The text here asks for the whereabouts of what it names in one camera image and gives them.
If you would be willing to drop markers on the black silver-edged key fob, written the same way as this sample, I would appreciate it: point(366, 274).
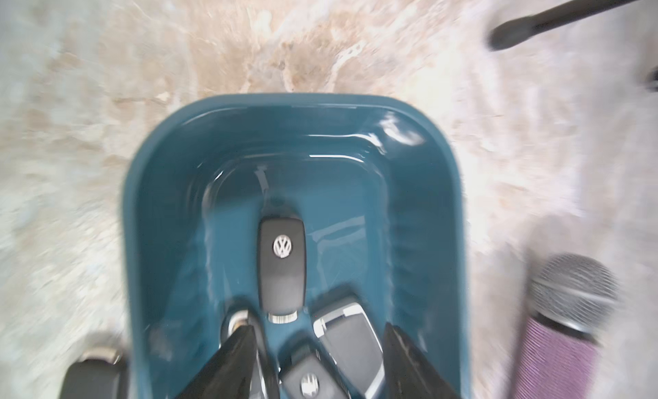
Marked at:
point(344, 330)

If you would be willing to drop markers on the black VW key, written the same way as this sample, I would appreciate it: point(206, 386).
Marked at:
point(99, 373)
point(282, 268)

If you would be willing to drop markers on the black perforated music stand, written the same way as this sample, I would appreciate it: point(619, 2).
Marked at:
point(632, 30)

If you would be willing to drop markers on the teal plastic storage box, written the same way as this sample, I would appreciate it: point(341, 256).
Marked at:
point(319, 218)

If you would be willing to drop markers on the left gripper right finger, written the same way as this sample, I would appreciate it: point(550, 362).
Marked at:
point(408, 372)

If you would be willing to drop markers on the black Porsche key fob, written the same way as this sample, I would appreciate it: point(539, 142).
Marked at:
point(264, 383)

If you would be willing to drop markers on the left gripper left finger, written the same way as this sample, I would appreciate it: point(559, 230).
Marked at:
point(228, 373)

